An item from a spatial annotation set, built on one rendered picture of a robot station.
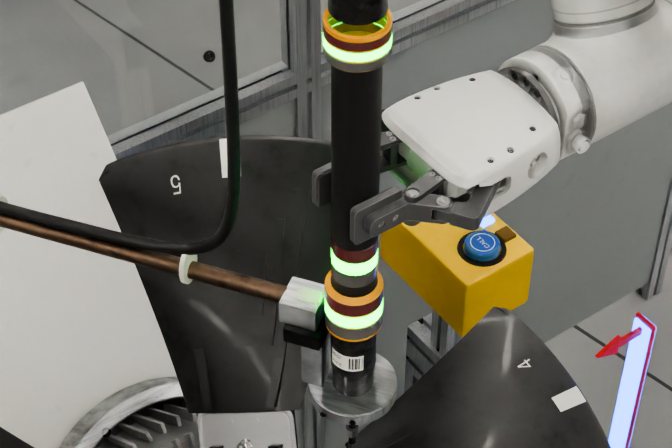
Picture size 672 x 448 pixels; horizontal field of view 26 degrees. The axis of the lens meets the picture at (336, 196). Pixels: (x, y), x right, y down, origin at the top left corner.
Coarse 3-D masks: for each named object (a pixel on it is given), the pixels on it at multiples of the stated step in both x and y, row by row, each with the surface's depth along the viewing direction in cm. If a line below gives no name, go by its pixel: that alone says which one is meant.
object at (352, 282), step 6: (336, 270) 104; (372, 270) 104; (336, 276) 105; (342, 276) 104; (348, 276) 104; (360, 276) 104; (366, 276) 104; (372, 276) 105; (342, 282) 104; (348, 282) 104; (354, 282) 104; (360, 282) 104; (366, 282) 104
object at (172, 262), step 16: (0, 224) 116; (16, 224) 115; (32, 224) 115; (64, 240) 114; (80, 240) 114; (96, 240) 114; (112, 256) 113; (128, 256) 113; (144, 256) 112; (160, 256) 112; (176, 256) 112; (176, 272) 112; (192, 272) 111; (208, 272) 111; (224, 272) 111; (240, 288) 111; (256, 288) 110; (272, 288) 110
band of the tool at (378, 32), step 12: (324, 12) 90; (324, 24) 89; (372, 24) 93; (384, 24) 92; (336, 36) 89; (348, 36) 89; (360, 36) 89; (372, 36) 89; (324, 48) 91; (336, 48) 89; (372, 60) 90
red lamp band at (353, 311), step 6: (324, 288) 107; (324, 294) 107; (330, 300) 106; (378, 300) 106; (330, 306) 106; (336, 306) 106; (342, 306) 105; (348, 306) 105; (354, 306) 105; (360, 306) 105; (366, 306) 105; (372, 306) 106; (378, 306) 106; (342, 312) 106; (348, 312) 106; (354, 312) 106; (360, 312) 106; (366, 312) 106
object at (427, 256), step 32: (448, 224) 166; (384, 256) 173; (416, 256) 166; (448, 256) 162; (512, 256) 162; (416, 288) 170; (448, 288) 163; (480, 288) 161; (512, 288) 165; (448, 320) 166
